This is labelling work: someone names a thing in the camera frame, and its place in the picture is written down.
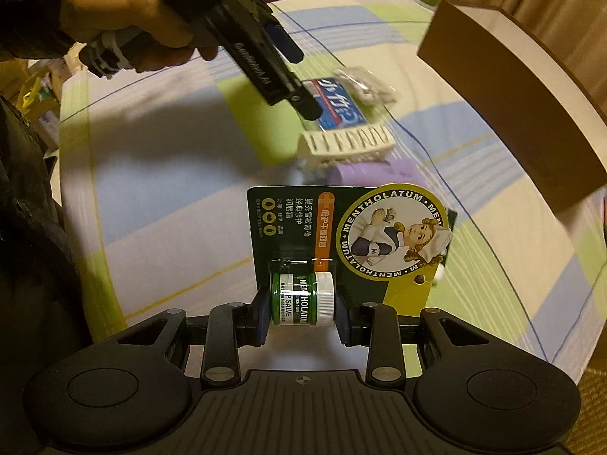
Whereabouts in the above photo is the blue toothpaste box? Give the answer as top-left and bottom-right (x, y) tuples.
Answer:
(302, 77), (366, 130)

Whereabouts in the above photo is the cotton swab bag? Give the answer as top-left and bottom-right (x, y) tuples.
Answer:
(334, 67), (398, 106)

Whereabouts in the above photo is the white hair claw clip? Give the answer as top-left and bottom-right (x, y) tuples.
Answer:
(297, 124), (396, 165)

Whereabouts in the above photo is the green Mentholatum blister card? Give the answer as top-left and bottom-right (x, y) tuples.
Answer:
(247, 183), (453, 326)

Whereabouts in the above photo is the purple tube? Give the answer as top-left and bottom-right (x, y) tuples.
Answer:
(326, 159), (427, 187)

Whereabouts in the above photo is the person's left hand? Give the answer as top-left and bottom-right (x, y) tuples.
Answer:
(59, 0), (218, 72)

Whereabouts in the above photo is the plaid tablecloth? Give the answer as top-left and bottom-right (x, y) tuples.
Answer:
(61, 0), (606, 378)

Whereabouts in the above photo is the black jacket sleeve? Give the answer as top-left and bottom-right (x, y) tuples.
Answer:
(1, 0), (91, 454)

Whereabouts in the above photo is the brown cardboard storage box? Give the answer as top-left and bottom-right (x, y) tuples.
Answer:
(418, 0), (606, 214)

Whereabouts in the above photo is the woven quilted chair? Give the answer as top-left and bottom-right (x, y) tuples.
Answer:
(566, 368), (607, 455)

